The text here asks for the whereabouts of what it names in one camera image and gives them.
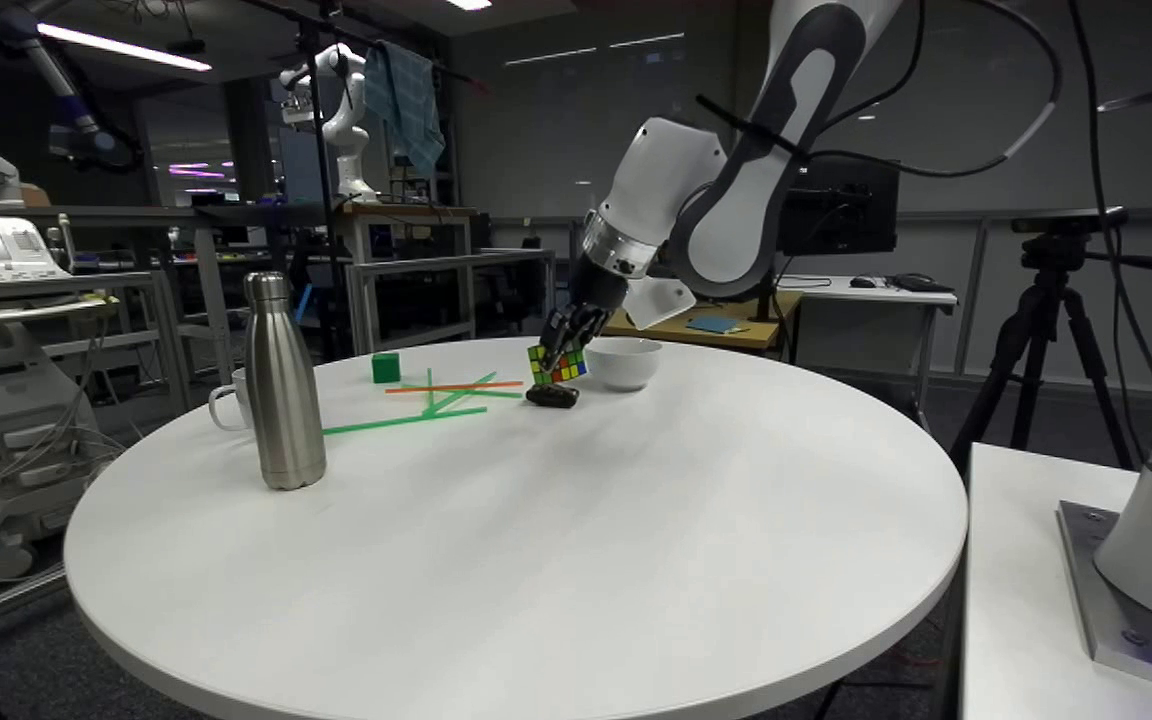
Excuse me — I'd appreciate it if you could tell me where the white mug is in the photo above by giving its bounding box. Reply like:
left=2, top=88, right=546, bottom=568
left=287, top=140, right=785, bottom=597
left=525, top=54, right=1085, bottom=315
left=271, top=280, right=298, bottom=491
left=203, top=367, right=259, bottom=437

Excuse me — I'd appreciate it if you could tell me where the white robot mounting table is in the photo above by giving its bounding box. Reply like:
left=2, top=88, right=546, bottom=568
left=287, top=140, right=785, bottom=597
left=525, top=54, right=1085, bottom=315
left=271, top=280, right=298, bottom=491
left=954, top=437, right=1152, bottom=720

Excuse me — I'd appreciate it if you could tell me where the blue hanging cloth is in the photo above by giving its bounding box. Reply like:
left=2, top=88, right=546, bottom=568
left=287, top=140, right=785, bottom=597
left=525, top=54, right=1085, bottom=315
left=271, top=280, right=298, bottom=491
left=364, top=37, right=450, bottom=176

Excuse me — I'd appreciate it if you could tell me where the long green straw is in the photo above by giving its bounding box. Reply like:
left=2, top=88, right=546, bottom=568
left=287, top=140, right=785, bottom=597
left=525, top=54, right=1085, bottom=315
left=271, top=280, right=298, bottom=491
left=320, top=400, right=491, bottom=439

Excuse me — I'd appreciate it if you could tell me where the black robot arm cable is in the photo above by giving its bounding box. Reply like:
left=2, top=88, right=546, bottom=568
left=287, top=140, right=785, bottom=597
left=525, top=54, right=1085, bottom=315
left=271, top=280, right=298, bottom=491
left=851, top=0, right=1152, bottom=414

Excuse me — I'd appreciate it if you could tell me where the grey metal base plate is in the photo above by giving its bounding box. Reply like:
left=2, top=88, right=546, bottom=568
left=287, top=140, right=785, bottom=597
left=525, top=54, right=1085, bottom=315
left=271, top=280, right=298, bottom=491
left=1053, top=497, right=1152, bottom=705

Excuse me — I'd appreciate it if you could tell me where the black camera tripod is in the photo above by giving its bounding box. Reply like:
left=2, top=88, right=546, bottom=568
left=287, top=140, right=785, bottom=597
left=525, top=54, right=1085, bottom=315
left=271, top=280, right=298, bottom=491
left=947, top=228, right=1152, bottom=472

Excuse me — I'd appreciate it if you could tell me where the white bowl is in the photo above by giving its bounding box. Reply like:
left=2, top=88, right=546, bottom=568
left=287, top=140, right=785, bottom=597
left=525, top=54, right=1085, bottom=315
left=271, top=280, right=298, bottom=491
left=578, top=338, right=668, bottom=396

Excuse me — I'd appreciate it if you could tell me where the wooden desk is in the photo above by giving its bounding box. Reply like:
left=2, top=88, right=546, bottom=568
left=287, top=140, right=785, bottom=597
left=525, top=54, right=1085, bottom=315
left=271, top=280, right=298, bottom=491
left=600, top=293, right=803, bottom=361

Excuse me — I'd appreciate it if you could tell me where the white desk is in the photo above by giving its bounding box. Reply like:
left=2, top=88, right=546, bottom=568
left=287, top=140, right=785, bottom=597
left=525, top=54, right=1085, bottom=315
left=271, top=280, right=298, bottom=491
left=775, top=271, right=965, bottom=403

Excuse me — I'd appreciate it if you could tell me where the white lab machine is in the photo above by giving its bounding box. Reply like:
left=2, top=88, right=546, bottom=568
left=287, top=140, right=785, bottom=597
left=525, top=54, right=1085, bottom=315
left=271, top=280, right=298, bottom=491
left=0, top=214, right=118, bottom=592

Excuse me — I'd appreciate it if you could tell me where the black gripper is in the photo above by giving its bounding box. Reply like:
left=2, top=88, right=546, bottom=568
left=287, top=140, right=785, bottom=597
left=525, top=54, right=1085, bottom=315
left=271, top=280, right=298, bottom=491
left=529, top=257, right=630, bottom=385

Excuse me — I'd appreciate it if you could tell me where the white ceiling light strip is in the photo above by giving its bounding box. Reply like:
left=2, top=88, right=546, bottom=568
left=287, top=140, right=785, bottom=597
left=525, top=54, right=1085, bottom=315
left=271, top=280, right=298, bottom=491
left=0, top=0, right=214, bottom=80

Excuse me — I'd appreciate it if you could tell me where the wide black monitor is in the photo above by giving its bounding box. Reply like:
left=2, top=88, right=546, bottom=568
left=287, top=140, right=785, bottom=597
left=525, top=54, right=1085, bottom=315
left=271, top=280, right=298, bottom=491
left=788, top=152, right=905, bottom=261

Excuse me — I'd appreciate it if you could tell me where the black keyboard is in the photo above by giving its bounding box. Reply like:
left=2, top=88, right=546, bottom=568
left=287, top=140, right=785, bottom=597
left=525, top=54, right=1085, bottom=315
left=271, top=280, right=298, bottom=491
left=885, top=268, right=954, bottom=295

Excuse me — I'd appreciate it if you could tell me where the blue pad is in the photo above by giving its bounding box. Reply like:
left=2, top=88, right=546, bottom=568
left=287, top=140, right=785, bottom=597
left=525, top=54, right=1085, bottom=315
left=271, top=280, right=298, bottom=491
left=691, top=307, right=748, bottom=342

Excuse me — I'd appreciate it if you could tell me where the metal shelf table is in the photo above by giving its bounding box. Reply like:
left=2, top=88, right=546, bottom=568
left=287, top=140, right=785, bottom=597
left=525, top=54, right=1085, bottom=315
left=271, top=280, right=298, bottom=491
left=332, top=203, right=481, bottom=355

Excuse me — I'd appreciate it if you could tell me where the black folding pocket tool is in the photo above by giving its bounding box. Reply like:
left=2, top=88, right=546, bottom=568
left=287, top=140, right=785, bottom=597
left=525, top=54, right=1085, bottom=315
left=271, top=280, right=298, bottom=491
left=525, top=382, right=584, bottom=414

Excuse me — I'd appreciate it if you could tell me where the black stand pole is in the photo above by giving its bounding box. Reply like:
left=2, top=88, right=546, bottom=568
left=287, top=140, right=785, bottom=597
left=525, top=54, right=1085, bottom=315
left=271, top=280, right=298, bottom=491
left=294, top=0, right=348, bottom=355

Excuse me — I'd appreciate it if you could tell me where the stainless steel water bottle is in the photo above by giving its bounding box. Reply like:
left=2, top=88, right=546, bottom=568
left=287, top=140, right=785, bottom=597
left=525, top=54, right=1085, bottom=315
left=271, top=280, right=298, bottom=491
left=242, top=268, right=332, bottom=497

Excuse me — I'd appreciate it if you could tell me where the black camera on tripod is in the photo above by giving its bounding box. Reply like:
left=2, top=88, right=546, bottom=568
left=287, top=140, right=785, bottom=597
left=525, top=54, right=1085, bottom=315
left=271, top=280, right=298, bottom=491
left=1009, top=201, right=1133, bottom=242

